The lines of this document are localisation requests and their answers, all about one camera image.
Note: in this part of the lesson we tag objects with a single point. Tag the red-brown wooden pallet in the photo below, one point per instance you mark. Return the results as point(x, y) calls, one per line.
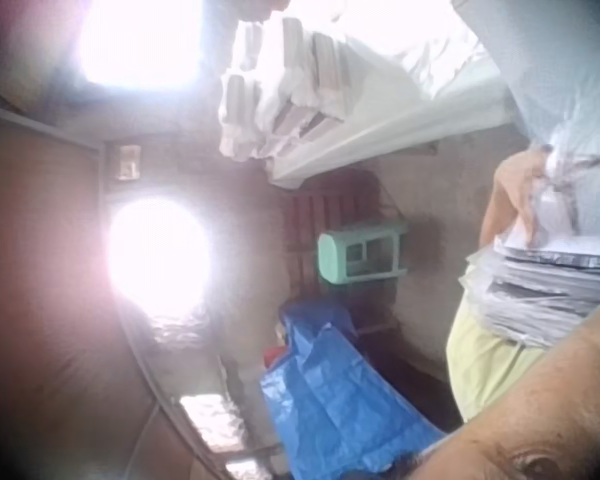
point(320, 200)

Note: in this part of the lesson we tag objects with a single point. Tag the white table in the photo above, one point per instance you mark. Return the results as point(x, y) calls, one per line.
point(380, 135)

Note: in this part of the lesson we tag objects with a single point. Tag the wall switch box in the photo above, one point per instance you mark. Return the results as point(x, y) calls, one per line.
point(128, 161)

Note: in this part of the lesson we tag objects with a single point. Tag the blue tarp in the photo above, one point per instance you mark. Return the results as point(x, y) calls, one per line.
point(340, 400)

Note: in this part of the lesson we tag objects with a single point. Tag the white plastic sheet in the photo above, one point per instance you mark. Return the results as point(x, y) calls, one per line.
point(410, 40)

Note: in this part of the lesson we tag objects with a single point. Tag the clear plastic bag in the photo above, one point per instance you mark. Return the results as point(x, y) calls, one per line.
point(570, 90)

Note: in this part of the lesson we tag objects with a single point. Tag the green plastic stool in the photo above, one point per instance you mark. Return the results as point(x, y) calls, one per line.
point(352, 255)

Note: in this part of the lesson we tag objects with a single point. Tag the stack of grey plastic bags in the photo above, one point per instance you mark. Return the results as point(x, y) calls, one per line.
point(540, 290)

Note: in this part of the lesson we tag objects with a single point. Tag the stacks of white packets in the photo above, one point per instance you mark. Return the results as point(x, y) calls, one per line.
point(275, 100)

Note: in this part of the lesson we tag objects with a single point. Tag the person's left hand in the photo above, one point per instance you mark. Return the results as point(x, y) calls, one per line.
point(512, 195)

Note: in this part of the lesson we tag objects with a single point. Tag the red container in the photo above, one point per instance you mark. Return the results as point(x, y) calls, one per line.
point(274, 355)

